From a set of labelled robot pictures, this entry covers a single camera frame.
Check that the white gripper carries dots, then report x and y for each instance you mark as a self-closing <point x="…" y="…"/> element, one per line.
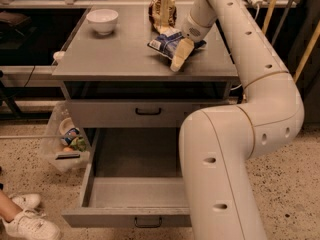
<point x="192" y="30"/>

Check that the blue chip bag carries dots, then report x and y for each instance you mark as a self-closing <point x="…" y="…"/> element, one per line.
<point x="166" y="43"/>

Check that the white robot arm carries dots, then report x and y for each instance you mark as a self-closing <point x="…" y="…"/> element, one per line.
<point x="215" y="142"/>

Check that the brown chip bag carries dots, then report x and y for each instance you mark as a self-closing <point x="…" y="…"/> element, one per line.
<point x="162" y="14"/>

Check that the grey drawer cabinet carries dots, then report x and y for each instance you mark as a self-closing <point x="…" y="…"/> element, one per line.
<point x="120" y="66"/>

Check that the closed grey top drawer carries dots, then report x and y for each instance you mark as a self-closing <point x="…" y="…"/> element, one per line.
<point x="134" y="113"/>

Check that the open grey middle drawer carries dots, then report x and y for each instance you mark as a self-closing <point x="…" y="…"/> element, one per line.
<point x="134" y="180"/>

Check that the green snack bag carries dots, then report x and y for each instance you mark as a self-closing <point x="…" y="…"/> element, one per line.
<point x="78" y="143"/>

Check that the white ceramic bowl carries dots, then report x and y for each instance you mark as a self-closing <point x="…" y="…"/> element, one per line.
<point x="103" y="21"/>

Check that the blue soda can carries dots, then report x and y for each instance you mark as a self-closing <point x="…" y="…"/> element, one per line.
<point x="69" y="136"/>

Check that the clear plastic bin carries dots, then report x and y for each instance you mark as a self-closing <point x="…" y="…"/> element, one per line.
<point x="60" y="156"/>

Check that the white sneaker upper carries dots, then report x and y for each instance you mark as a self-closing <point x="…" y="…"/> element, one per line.
<point x="26" y="200"/>

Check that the white sneaker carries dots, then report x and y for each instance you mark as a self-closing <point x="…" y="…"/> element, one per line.
<point x="30" y="225"/>
<point x="26" y="200"/>

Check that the white sneaker lower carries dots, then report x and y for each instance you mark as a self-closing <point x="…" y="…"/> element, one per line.
<point x="30" y="225"/>

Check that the person's bare leg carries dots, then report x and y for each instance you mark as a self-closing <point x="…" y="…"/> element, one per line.
<point x="8" y="209"/>

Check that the yellow wooden frame stand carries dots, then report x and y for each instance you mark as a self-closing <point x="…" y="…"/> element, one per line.
<point x="293" y="39"/>

